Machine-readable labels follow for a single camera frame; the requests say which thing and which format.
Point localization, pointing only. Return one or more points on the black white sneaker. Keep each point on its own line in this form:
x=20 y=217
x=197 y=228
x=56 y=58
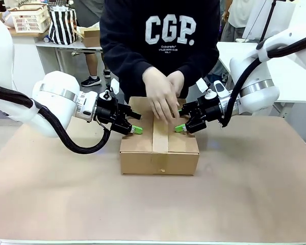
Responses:
x=224 y=77

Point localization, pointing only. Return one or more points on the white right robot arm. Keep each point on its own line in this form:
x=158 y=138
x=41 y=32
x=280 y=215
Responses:
x=257 y=81

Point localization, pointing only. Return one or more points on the white curved-edge table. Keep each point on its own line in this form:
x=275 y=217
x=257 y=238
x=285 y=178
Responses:
x=295 y=81

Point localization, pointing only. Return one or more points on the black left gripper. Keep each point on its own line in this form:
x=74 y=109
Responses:
x=112 y=114

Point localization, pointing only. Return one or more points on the white paper tag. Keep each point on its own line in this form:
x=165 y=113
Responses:
x=201 y=84
x=114 y=84

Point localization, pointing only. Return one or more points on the person's right forearm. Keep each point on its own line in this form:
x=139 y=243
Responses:
x=127 y=61

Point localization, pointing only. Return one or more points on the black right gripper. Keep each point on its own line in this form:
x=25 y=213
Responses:
x=204 y=112

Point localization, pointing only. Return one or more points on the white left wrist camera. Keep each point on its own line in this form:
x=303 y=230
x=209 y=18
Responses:
x=88 y=106

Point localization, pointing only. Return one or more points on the black stand pole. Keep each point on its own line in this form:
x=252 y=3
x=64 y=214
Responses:
x=268 y=20

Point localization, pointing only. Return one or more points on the black white striped bag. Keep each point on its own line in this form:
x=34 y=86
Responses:
x=62 y=26

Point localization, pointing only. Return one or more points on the person's left hand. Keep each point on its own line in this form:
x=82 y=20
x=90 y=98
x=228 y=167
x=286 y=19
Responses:
x=179 y=81

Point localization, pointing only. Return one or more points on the small open cardboard box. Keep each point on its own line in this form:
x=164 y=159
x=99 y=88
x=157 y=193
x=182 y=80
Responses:
x=91 y=38

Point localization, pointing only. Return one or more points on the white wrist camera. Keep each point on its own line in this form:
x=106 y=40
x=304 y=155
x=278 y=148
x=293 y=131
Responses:
x=220 y=89
x=88 y=106

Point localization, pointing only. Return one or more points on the white board panel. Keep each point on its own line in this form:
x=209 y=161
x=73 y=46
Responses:
x=283 y=15

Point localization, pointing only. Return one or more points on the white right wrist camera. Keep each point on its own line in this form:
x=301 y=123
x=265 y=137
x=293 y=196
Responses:
x=220 y=89

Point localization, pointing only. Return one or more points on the person's left forearm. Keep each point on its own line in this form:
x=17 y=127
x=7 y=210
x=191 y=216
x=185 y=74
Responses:
x=201 y=66

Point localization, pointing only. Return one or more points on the bystander in shorts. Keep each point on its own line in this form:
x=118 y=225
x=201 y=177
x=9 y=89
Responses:
x=93 y=63

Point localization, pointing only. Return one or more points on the white grey-legged table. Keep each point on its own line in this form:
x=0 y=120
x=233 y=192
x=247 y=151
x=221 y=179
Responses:
x=66 y=47

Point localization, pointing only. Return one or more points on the cream plastic basket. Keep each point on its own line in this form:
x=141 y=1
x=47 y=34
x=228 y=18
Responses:
x=31 y=21

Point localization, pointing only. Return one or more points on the brown cardboard box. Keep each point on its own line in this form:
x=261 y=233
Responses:
x=142 y=160

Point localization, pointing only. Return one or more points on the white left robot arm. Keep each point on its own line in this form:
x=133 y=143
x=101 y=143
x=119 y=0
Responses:
x=48 y=107

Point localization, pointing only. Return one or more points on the brown tape strip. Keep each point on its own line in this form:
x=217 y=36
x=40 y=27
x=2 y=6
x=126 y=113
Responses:
x=160 y=135

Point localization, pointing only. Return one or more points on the person's right hand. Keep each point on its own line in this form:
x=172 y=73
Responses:
x=160 y=94

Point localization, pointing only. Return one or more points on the person in black sweatshirt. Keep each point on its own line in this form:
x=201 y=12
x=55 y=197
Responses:
x=132 y=38

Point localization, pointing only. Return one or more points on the bystander in white shirt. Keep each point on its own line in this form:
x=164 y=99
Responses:
x=233 y=20

